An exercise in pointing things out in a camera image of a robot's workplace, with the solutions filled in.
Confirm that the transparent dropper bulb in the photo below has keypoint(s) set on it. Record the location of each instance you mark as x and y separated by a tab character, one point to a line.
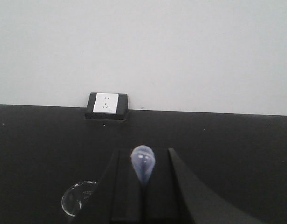
143	162

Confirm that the clear glass beaker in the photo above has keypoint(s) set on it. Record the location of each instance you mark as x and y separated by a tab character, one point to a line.
76	196

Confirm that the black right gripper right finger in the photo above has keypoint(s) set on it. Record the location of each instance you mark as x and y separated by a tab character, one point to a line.
175	195

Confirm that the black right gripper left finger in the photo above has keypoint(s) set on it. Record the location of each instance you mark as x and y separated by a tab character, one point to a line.
117	198

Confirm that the black wall socket box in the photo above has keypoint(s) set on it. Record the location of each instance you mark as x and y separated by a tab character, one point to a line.
107	106

